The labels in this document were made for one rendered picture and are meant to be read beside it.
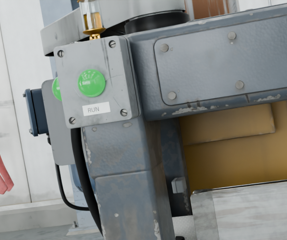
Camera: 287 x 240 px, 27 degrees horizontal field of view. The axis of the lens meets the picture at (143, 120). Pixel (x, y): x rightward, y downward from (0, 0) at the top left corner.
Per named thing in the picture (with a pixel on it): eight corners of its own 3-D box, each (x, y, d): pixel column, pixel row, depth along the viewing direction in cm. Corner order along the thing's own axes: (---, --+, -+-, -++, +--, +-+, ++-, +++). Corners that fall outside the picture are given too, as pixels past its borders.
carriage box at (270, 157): (154, 236, 99) (123, 49, 97) (184, 194, 132) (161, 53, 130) (306, 219, 94) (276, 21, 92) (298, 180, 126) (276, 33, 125)
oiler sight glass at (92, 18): (80, 31, 71) (76, 1, 71) (87, 32, 73) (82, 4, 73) (100, 27, 70) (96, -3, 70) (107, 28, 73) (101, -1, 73)
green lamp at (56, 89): (50, 104, 66) (46, 77, 66) (60, 102, 69) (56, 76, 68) (72, 100, 65) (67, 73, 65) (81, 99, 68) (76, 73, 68)
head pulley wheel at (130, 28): (119, 41, 79) (116, 22, 79) (135, 44, 88) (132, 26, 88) (186, 28, 77) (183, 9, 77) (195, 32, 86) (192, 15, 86)
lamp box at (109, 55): (66, 129, 65) (52, 47, 64) (79, 125, 69) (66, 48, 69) (132, 119, 63) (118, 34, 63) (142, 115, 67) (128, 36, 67)
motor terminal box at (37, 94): (33, 150, 112) (22, 89, 112) (31, 147, 122) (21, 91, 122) (76, 142, 114) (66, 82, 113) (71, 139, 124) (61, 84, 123)
